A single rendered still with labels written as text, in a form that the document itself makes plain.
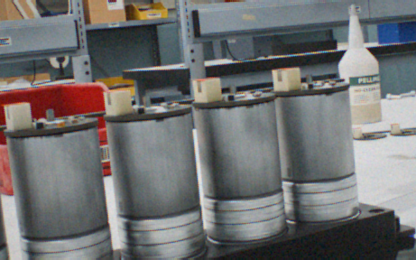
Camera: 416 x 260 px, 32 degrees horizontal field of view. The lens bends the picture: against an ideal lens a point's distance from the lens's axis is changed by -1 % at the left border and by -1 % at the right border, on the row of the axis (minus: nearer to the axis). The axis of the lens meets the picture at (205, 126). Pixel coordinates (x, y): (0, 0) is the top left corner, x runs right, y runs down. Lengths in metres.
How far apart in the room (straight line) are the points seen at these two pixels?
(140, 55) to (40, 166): 4.73
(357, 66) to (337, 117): 0.40
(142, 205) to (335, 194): 0.06
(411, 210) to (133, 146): 0.16
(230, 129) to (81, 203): 0.05
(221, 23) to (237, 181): 2.57
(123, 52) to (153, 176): 4.67
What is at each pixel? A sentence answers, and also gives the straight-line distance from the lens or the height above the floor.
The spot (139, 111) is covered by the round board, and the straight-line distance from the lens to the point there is 0.20.
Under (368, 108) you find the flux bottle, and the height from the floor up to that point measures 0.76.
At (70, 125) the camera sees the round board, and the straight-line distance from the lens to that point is 0.19.
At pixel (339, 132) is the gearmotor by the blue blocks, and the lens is 0.23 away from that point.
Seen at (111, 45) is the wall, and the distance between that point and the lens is 4.84.
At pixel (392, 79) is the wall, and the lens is 6.03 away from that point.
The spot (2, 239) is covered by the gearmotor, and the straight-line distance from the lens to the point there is 0.19.
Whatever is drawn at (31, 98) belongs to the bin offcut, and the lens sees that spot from 0.59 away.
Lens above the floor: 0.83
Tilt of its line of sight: 6 degrees down
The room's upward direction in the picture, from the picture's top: 6 degrees counter-clockwise
